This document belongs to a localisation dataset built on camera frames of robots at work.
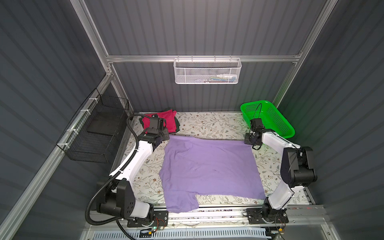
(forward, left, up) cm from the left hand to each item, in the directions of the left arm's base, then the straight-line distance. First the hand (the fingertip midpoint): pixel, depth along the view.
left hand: (162, 132), depth 86 cm
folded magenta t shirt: (+24, -2, -10) cm, 26 cm away
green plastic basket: (+21, -79, -15) cm, 83 cm away
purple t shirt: (-14, -18, -18) cm, 29 cm away
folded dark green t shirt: (+17, -8, -15) cm, 24 cm away
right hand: (-1, -57, -12) cm, 58 cm away
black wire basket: (-7, +34, +8) cm, 35 cm away
